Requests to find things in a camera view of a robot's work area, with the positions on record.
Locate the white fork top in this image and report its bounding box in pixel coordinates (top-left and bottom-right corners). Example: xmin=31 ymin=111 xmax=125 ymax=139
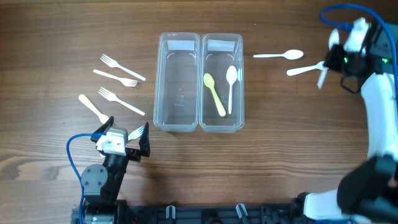
xmin=100 ymin=54 xmax=146 ymax=81

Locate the cream wooden fork lower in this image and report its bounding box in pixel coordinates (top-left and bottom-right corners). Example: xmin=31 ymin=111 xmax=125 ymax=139
xmin=78 ymin=94 xmax=109 ymax=124

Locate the cream yellow spoon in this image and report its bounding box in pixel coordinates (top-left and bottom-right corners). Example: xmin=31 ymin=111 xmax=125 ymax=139
xmin=203 ymin=73 xmax=226 ymax=117

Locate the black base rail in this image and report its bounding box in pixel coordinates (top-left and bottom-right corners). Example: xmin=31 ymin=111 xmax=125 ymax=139
xmin=70 ymin=203 xmax=305 ymax=224

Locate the white spoon top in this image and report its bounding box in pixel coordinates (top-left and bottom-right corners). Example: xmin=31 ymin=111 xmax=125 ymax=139
xmin=253 ymin=49 xmax=304 ymax=60

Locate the clear plastic container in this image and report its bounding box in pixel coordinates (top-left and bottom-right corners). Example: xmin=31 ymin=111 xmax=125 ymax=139
xmin=154 ymin=32 xmax=201 ymax=133
xmin=198 ymin=33 xmax=245 ymax=133

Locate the left clear plastic container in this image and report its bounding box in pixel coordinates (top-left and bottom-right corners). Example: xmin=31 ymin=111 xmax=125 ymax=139
xmin=154 ymin=32 xmax=201 ymax=133

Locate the white spoon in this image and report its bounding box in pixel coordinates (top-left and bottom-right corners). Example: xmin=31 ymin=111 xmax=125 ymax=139
xmin=226 ymin=65 xmax=238 ymax=114
xmin=317 ymin=28 xmax=340 ymax=89
xmin=286 ymin=61 xmax=325 ymax=76
xmin=253 ymin=49 xmax=304 ymax=60

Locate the blue cable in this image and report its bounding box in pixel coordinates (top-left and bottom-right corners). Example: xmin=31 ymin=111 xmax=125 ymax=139
xmin=66 ymin=133 xmax=106 ymax=224
xmin=318 ymin=3 xmax=398 ymax=103

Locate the right clear plastic container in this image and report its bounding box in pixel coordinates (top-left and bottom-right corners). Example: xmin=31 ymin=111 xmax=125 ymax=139
xmin=198 ymin=33 xmax=245 ymax=133

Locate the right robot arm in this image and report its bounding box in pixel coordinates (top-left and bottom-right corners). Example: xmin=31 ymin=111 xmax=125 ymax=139
xmin=303 ymin=17 xmax=397 ymax=223

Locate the white fork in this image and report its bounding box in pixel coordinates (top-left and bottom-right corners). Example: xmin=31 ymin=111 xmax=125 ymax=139
xmin=100 ymin=54 xmax=146 ymax=81
xmin=98 ymin=87 xmax=145 ymax=116
xmin=128 ymin=126 xmax=145 ymax=141

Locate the right blue cable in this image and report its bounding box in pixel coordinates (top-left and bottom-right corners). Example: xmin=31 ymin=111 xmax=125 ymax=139
xmin=318 ymin=3 xmax=398 ymax=103

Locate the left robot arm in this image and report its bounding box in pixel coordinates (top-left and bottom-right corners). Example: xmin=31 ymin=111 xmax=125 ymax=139
xmin=71 ymin=117 xmax=150 ymax=223

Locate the left blue cable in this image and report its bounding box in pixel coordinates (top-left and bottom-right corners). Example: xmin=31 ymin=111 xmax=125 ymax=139
xmin=66 ymin=133 xmax=106 ymax=224

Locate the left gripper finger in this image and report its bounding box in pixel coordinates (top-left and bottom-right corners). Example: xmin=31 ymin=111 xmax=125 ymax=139
xmin=139 ymin=122 xmax=150 ymax=157
xmin=92 ymin=116 xmax=114 ymax=136

